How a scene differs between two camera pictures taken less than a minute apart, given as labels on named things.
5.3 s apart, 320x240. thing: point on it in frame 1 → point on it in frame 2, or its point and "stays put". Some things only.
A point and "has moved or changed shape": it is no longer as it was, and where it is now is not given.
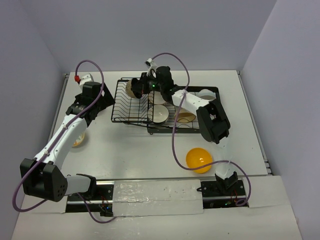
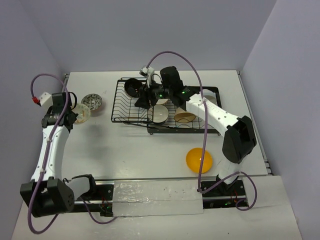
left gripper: [106, 95] → [70, 117]
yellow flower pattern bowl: [79, 140] has moved or changed shape
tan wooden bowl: [185, 116] stays put
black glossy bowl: [133, 88] stays put
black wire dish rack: [176, 110] stays put
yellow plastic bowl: [198, 156] stays put
